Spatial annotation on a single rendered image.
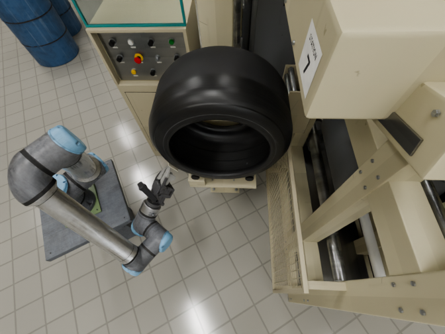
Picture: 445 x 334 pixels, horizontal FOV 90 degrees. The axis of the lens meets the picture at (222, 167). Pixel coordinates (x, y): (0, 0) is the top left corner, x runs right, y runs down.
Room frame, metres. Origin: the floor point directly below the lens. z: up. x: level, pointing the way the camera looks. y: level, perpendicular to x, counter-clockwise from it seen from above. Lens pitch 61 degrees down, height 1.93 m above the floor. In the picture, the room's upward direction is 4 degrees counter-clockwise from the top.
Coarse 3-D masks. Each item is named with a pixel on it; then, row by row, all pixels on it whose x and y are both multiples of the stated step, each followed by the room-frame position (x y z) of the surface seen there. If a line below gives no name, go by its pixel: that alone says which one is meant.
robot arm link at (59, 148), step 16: (64, 128) 0.52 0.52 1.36; (32, 144) 0.44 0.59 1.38; (48, 144) 0.44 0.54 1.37; (64, 144) 0.45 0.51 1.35; (80, 144) 0.47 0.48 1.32; (32, 160) 0.39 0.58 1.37; (48, 160) 0.40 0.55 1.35; (64, 160) 0.41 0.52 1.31; (80, 160) 0.48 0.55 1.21; (96, 160) 0.69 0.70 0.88; (80, 176) 0.56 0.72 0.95; (96, 176) 0.61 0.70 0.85
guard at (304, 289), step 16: (288, 160) 0.54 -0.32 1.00; (272, 176) 0.69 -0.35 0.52; (288, 176) 0.48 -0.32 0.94; (272, 208) 0.48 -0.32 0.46; (272, 224) 0.39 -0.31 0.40; (272, 240) 0.30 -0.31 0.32; (272, 256) 0.19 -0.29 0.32; (304, 256) 0.10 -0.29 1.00; (272, 272) 0.10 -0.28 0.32; (288, 272) 0.07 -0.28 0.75; (304, 272) 0.05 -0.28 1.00; (304, 288) 0.00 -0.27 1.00
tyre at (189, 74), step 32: (192, 64) 0.67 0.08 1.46; (224, 64) 0.64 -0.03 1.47; (256, 64) 0.67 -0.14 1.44; (160, 96) 0.60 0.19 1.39; (192, 96) 0.53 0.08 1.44; (224, 96) 0.52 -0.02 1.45; (256, 96) 0.52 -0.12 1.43; (288, 96) 0.67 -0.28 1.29; (160, 128) 0.52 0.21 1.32; (192, 128) 0.78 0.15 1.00; (224, 128) 0.78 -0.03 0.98; (256, 128) 0.47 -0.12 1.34; (288, 128) 0.50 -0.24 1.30; (192, 160) 0.60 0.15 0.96; (224, 160) 0.61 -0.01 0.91; (256, 160) 0.56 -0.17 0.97
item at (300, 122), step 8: (288, 64) 0.97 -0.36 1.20; (288, 72) 0.94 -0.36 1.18; (296, 72) 0.96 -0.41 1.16; (288, 80) 0.91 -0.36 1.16; (296, 80) 0.96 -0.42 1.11; (288, 88) 0.85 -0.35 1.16; (296, 88) 0.81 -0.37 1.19; (296, 96) 0.78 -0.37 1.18; (296, 104) 0.77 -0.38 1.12; (296, 112) 0.77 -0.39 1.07; (296, 120) 0.77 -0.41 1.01; (304, 120) 0.77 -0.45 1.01; (296, 128) 0.77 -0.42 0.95; (304, 128) 0.77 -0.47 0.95
